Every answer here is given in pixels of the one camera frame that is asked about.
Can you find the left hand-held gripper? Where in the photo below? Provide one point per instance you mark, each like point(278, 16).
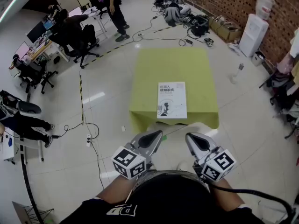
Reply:
point(128, 161)

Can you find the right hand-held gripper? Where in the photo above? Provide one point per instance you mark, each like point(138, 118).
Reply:
point(217, 165)

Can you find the white book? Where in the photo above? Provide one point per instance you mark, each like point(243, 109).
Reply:
point(172, 101)

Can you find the person's left forearm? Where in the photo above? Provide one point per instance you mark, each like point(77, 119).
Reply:
point(116, 191)

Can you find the person's right forearm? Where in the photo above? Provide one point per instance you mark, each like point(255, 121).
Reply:
point(227, 197)

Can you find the person's black shirt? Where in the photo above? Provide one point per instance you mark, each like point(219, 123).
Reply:
point(168, 199)

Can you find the white power strip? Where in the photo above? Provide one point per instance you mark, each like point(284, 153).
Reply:
point(88, 140)

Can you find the green cloth covered table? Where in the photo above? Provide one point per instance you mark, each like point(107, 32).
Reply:
point(172, 64)

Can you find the white floor stand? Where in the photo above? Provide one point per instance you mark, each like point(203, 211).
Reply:
point(236, 74)

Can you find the small black marked box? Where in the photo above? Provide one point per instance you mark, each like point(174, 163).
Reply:
point(209, 42)

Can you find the white trash bin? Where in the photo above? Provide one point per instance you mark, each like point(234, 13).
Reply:
point(258, 59)

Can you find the cardboard box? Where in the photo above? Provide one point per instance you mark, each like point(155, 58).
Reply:
point(227, 30)

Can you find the black equipment case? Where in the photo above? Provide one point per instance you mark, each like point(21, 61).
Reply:
point(198, 24)

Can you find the black office chair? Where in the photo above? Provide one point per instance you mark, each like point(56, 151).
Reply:
point(80, 49)
point(35, 74)

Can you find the white water dispenser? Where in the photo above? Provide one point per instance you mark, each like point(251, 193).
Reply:
point(253, 35)

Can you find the grey backpack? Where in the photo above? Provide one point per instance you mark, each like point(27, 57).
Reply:
point(172, 13)

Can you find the small white table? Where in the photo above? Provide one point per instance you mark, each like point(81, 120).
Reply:
point(14, 148)

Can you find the white desk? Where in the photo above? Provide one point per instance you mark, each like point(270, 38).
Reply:
point(94, 14)

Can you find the silver laptop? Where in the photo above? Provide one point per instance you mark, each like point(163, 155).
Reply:
point(21, 212)

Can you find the cluttered wooden desk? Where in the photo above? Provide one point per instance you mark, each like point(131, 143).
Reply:
point(39, 48)

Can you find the clear water bottle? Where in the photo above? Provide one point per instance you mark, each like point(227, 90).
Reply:
point(264, 6)

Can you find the black computer monitor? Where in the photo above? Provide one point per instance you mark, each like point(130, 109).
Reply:
point(37, 31)

